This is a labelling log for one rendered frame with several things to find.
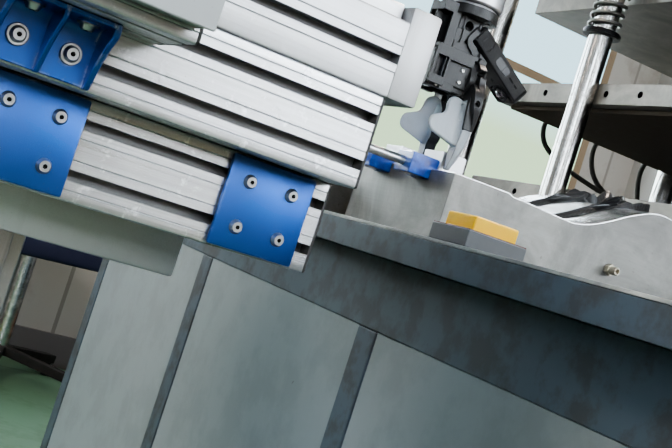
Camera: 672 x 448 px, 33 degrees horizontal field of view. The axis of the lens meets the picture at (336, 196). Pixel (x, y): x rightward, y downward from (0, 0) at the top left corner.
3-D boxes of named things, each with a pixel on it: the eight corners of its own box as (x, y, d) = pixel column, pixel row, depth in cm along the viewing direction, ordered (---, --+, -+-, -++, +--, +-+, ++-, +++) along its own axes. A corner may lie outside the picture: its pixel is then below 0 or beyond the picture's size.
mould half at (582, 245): (433, 241, 138) (466, 137, 139) (343, 217, 162) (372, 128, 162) (720, 339, 160) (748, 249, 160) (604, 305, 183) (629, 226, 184)
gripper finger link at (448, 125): (414, 158, 142) (426, 91, 144) (452, 172, 144) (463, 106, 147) (428, 153, 139) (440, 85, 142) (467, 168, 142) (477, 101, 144)
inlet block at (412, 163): (369, 168, 140) (382, 127, 140) (352, 165, 144) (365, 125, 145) (454, 199, 146) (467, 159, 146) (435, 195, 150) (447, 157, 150)
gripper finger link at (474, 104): (446, 133, 145) (456, 72, 147) (457, 138, 146) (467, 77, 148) (467, 125, 141) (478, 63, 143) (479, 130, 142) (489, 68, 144)
